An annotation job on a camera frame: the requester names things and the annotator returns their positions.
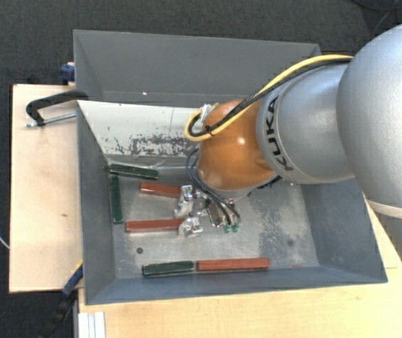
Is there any red-brown flat block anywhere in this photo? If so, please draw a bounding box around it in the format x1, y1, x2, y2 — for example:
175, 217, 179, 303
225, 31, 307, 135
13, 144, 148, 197
139, 182, 182, 199
196, 257, 271, 273
125, 218, 186, 234

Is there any dark green flat block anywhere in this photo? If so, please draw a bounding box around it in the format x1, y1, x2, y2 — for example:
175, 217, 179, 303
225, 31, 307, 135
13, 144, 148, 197
109, 163, 160, 181
142, 260, 196, 278
108, 174, 124, 225

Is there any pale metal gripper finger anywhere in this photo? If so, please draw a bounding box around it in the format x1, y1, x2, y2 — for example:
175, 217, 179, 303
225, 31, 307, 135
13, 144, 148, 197
173, 184, 196, 220
177, 217, 203, 238

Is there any pale wood board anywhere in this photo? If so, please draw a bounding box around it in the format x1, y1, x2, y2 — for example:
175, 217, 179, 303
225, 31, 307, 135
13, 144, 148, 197
8, 83, 84, 294

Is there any grey metal bin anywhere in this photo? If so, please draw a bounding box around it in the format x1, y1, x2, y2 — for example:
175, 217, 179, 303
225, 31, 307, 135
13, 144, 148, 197
73, 29, 389, 306

